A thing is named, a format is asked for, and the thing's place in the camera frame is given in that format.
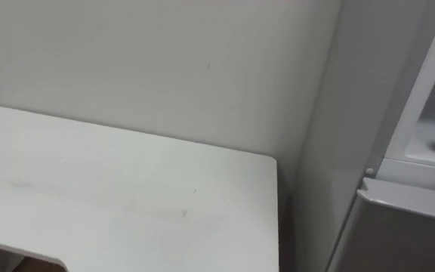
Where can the white desk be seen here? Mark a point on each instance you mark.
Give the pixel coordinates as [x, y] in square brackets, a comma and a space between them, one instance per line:
[127, 196]

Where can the grey fridge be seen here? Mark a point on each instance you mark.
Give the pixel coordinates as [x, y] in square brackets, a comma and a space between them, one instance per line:
[357, 151]

